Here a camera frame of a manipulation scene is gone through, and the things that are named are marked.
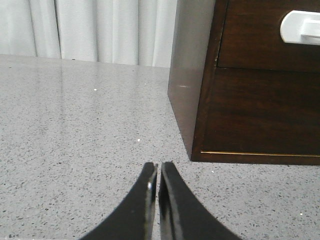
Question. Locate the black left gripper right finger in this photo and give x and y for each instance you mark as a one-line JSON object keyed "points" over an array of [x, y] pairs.
{"points": [[182, 216]]}

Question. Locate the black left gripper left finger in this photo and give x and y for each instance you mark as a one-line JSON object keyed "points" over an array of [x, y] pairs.
{"points": [[133, 219]]}

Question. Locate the dark wooden drawer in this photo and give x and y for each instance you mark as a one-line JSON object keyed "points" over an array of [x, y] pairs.
{"points": [[251, 37]]}

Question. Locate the white plastic drawer handle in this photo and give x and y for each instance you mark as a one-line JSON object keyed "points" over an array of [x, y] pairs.
{"points": [[301, 27]]}

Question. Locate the dark wooden drawer cabinet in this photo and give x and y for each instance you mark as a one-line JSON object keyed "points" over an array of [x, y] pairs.
{"points": [[238, 115]]}

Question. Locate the white pleated curtain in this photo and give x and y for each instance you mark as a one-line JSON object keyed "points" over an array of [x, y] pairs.
{"points": [[135, 32]]}

